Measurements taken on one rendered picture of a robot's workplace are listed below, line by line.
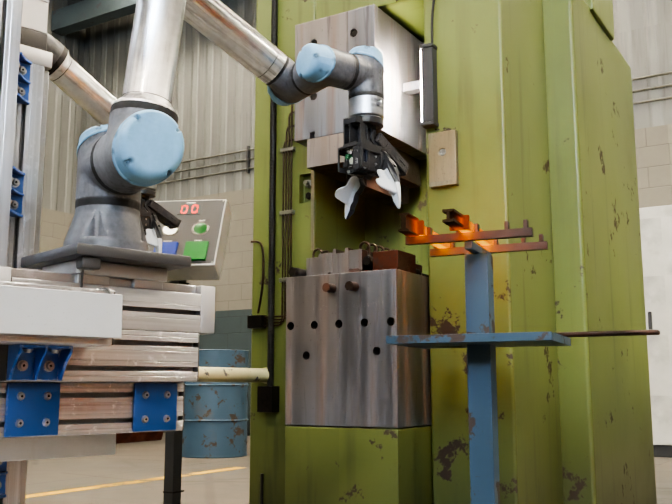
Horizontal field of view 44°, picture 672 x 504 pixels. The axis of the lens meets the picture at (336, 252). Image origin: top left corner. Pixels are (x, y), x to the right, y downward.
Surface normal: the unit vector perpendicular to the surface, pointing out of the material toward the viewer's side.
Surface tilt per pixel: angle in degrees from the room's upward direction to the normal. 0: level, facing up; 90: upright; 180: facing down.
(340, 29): 90
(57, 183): 90
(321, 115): 90
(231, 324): 90
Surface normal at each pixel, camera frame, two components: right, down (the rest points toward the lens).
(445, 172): -0.52, -0.14
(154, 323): 0.69, -0.11
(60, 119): 0.85, -0.08
